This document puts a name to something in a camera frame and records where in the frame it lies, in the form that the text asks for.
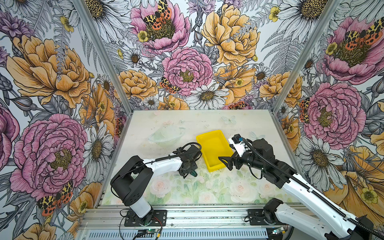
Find left aluminium corner post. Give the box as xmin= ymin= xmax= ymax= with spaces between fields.
xmin=74 ymin=1 xmax=133 ymax=117

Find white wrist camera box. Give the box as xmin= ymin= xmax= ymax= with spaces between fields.
xmin=228 ymin=134 xmax=249 ymax=157

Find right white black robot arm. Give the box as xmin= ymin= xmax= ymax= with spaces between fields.
xmin=218 ymin=135 xmax=384 ymax=240

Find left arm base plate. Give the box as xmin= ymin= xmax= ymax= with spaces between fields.
xmin=124 ymin=210 xmax=168 ymax=227

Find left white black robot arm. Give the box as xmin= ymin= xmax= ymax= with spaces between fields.
xmin=110 ymin=142 xmax=203 ymax=225

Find floral pastel mat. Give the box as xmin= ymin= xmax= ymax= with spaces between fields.
xmin=143 ymin=161 xmax=298 ymax=206

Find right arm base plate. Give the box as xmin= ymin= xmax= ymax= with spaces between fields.
xmin=244 ymin=209 xmax=279 ymax=226

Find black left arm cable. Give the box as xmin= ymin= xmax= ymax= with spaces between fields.
xmin=143 ymin=142 xmax=202 ymax=164

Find yellow plastic bin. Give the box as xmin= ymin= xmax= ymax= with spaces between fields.
xmin=196 ymin=130 xmax=234 ymax=173

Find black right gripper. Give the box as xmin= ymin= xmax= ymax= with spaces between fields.
xmin=218 ymin=145 xmax=266 ymax=172

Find green handled screwdriver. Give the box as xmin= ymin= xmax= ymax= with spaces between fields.
xmin=190 ymin=171 xmax=198 ymax=177

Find aluminium front frame rails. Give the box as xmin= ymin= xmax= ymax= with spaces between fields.
xmin=76 ymin=204 xmax=293 ymax=240

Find aluminium corner post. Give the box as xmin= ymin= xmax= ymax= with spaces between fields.
xmin=271 ymin=0 xmax=341 ymax=115
xmin=74 ymin=1 xmax=133 ymax=117

